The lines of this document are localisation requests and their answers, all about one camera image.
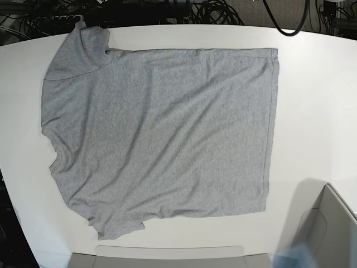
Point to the grey bin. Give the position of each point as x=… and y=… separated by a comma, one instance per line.
x=326, y=235
x=114, y=256

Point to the grey bin at bottom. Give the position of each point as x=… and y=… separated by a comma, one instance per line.
x=114, y=256

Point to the grey T-shirt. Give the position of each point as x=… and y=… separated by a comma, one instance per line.
x=158, y=133

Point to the grey bin at right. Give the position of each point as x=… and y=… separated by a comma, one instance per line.
x=326, y=235

